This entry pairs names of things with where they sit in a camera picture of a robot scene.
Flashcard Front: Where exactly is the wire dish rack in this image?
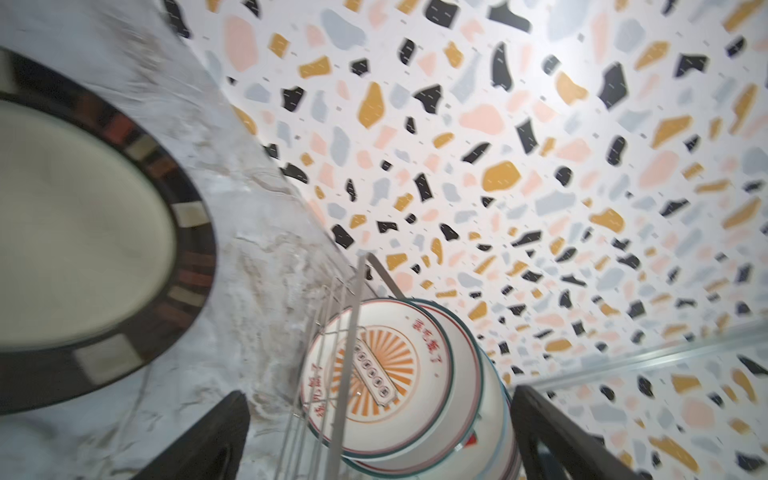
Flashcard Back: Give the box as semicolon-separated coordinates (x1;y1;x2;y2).
273;253;404;479

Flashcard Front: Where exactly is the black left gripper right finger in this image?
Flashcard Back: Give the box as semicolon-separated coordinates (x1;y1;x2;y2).
511;385;641;480

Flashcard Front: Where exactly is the watermelon pattern plate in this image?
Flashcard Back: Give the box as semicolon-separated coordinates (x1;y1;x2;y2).
416;354;513;479

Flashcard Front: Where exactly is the orange sunburst plate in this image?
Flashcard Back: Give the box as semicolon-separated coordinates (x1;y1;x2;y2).
299;298;455;461

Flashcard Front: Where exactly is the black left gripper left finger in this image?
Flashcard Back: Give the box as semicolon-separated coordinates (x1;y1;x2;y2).
132;391;250;480

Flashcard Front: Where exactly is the white plate red rim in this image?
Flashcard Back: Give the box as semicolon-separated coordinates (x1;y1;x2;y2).
347;299;487;478

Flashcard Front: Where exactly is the dark rimmed cream plate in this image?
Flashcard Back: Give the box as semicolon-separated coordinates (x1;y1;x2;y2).
1;49;217;415

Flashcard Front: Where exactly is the aluminium corner post right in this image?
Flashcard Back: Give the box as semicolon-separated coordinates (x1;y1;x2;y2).
519;320;767;391

